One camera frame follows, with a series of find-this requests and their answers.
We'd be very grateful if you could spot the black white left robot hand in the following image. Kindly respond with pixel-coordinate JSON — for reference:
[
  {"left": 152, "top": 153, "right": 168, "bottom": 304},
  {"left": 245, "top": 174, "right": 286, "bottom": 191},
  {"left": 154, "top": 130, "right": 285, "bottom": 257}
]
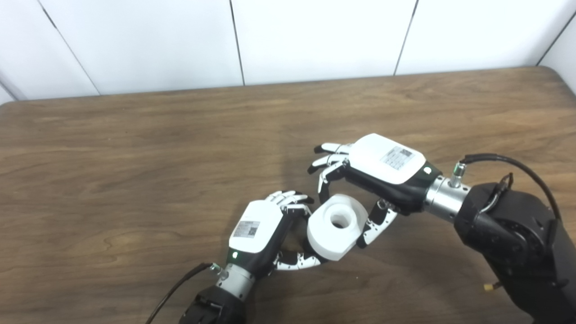
[{"left": 226, "top": 190, "right": 328, "bottom": 277}]

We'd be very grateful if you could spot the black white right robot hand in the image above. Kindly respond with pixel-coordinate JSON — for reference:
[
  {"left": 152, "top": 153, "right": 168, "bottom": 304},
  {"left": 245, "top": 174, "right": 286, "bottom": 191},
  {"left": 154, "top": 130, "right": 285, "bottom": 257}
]
[{"left": 307, "top": 133, "right": 444, "bottom": 249}]

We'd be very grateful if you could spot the round white plastic piece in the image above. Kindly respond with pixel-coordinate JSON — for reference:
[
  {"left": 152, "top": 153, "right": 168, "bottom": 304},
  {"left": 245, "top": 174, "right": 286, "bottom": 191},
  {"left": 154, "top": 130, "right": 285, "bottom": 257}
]
[{"left": 307, "top": 194, "right": 369, "bottom": 262}]

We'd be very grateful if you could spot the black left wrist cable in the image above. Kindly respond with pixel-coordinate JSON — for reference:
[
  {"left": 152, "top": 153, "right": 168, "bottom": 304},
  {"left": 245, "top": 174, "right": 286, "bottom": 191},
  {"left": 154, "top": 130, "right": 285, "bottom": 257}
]
[{"left": 145, "top": 263, "right": 223, "bottom": 324}]

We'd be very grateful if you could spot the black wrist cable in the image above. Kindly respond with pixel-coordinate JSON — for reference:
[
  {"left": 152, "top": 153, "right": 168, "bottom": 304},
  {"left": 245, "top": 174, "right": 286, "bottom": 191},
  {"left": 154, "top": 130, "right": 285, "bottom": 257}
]
[
  {"left": 145, "top": 263, "right": 223, "bottom": 324},
  {"left": 452, "top": 153, "right": 562, "bottom": 221}
]

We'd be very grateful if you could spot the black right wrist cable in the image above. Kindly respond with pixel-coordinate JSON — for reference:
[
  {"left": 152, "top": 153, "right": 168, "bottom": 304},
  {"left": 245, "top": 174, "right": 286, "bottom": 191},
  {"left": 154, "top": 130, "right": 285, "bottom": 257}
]
[{"left": 452, "top": 153, "right": 562, "bottom": 221}]

